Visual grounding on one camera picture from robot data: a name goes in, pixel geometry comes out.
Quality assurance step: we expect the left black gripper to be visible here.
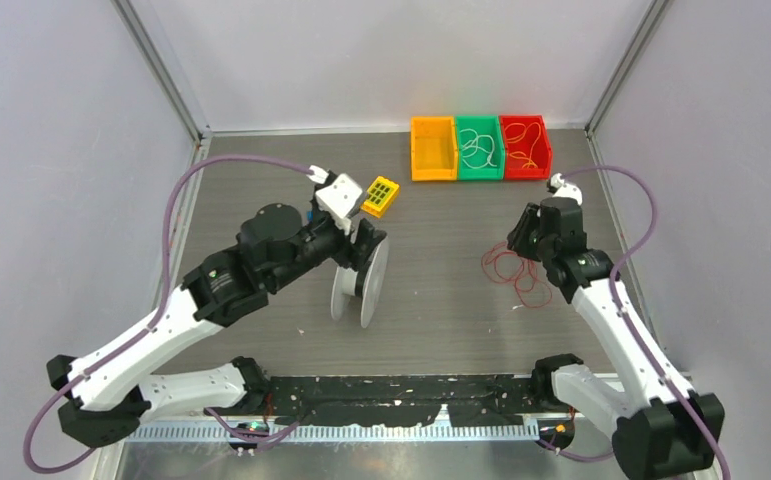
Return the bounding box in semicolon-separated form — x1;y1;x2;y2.
270;186;386;291

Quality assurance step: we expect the red wire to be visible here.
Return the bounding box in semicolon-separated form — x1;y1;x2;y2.
480;241;554;311

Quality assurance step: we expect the grey cable spool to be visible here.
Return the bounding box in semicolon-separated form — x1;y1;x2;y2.
330;235;390;328

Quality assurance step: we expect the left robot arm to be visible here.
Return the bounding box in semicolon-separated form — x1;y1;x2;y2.
47;204;389;448

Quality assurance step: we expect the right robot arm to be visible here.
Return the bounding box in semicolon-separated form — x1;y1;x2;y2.
507;197;725;479

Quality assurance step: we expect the yellow toy brick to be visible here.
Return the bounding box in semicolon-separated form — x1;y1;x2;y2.
361;176;400;218

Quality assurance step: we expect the red bin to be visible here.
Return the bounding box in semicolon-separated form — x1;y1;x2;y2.
498;115;553;181

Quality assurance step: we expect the green bin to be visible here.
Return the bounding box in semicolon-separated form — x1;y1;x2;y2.
455;115;506;181

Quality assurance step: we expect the orange bin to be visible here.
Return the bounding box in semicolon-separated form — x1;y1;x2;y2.
410;116;458;182

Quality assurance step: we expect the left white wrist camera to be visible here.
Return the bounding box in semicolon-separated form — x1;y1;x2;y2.
307;165;367;236

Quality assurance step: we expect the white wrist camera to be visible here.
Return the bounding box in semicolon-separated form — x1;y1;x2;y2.
547;173;583;206
307;165;367;236

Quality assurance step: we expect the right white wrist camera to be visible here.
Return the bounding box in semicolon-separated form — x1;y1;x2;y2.
547;173;583;206

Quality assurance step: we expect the white wire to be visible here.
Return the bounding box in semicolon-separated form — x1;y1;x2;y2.
459;129;500;170

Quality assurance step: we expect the orange wire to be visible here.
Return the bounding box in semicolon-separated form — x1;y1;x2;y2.
505;122;548;170

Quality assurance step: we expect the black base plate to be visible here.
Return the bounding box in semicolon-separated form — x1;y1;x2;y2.
261;374;569;428

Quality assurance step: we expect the slotted cable duct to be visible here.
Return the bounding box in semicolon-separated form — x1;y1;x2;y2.
126;420;540;443

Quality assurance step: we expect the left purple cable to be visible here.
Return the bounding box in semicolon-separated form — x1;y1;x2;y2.
22;154;317;475

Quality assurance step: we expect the right aluminium frame post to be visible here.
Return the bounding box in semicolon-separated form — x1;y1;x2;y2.
585;0;673;138

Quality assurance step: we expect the aluminium frame post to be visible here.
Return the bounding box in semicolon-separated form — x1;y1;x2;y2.
585;0;673;138
111;0;211;144

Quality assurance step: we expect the left aluminium frame post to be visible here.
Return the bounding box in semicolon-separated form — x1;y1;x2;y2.
111;0;211;144

